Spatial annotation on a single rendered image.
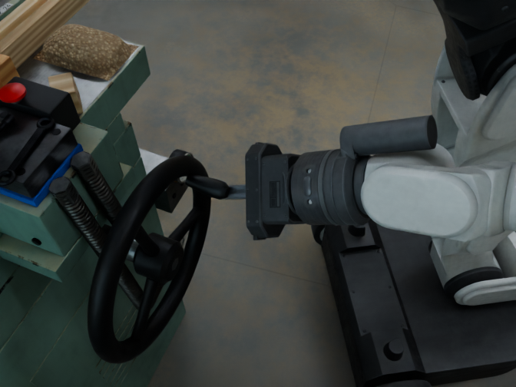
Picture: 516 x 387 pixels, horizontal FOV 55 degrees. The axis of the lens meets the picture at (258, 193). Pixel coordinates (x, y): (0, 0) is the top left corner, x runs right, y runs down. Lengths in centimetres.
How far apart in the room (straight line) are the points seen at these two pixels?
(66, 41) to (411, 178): 57
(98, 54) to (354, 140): 44
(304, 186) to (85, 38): 44
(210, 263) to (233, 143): 52
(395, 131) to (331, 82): 166
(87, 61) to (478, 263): 95
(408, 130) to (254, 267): 113
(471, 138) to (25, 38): 70
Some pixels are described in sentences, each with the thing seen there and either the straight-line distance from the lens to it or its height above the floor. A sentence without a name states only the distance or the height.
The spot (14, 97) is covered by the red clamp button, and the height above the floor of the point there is 102.
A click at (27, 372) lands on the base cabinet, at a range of 90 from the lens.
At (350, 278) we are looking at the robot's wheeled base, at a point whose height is 19.
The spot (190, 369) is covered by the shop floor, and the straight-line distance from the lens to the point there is 148.
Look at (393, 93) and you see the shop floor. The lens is 217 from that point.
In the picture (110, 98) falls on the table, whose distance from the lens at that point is 81.
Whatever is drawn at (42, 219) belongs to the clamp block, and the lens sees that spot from 59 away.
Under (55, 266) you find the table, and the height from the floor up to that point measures 87.
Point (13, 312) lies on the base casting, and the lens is 80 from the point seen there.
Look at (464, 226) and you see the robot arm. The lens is 49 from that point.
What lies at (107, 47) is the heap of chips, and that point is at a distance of 83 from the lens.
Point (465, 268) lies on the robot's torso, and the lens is 128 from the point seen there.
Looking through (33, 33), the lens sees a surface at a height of 93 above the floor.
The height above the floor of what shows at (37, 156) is 100.
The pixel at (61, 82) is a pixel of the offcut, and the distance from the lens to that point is 76.
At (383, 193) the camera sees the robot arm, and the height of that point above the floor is 102.
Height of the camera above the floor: 140
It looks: 53 degrees down
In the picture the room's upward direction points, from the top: straight up
